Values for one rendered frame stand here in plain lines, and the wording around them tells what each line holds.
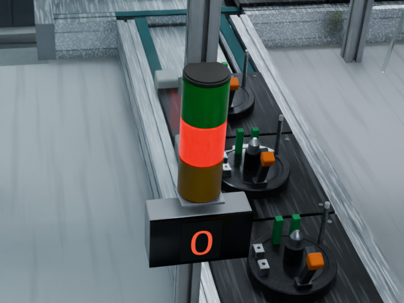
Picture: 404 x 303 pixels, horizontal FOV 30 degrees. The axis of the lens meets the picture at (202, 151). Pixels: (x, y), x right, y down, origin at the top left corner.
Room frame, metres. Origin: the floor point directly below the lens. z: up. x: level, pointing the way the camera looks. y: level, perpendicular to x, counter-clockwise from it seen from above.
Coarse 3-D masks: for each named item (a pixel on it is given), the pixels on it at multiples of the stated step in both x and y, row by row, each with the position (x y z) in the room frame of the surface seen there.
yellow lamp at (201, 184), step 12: (180, 168) 0.66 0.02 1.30; (192, 168) 0.65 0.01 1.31; (204, 168) 0.65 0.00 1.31; (216, 168) 0.66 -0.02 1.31; (180, 180) 0.66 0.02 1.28; (192, 180) 0.65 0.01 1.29; (204, 180) 0.65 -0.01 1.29; (216, 180) 0.66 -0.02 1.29; (180, 192) 0.66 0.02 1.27; (192, 192) 0.65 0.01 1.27; (204, 192) 0.65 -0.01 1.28; (216, 192) 0.66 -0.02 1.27
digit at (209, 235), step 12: (192, 228) 0.65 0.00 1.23; (204, 228) 0.65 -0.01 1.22; (216, 228) 0.65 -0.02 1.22; (192, 240) 0.65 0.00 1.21; (204, 240) 0.65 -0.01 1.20; (216, 240) 0.65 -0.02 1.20; (180, 252) 0.64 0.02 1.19; (192, 252) 0.65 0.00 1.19; (204, 252) 0.65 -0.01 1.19; (216, 252) 0.65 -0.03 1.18
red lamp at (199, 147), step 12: (180, 120) 0.67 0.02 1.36; (180, 132) 0.67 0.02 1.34; (192, 132) 0.65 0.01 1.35; (204, 132) 0.65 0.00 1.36; (216, 132) 0.65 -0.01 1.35; (180, 144) 0.67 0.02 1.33; (192, 144) 0.65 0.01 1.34; (204, 144) 0.65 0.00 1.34; (216, 144) 0.66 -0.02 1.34; (180, 156) 0.66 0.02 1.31; (192, 156) 0.65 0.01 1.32; (204, 156) 0.65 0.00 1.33; (216, 156) 0.66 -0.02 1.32
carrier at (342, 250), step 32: (256, 224) 0.96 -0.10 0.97; (288, 224) 0.96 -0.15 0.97; (320, 224) 0.97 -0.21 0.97; (256, 256) 0.85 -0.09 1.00; (288, 256) 0.84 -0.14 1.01; (352, 256) 0.89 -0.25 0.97; (224, 288) 0.80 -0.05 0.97; (256, 288) 0.81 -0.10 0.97; (288, 288) 0.79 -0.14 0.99; (320, 288) 0.80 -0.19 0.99; (352, 288) 0.82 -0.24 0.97
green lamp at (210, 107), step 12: (192, 84) 0.66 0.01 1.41; (228, 84) 0.67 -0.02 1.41; (192, 96) 0.65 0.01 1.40; (204, 96) 0.65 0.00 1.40; (216, 96) 0.65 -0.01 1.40; (228, 96) 0.67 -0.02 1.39; (192, 108) 0.65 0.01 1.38; (204, 108) 0.65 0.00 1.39; (216, 108) 0.65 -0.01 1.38; (192, 120) 0.65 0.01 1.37; (204, 120) 0.65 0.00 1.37; (216, 120) 0.65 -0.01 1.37
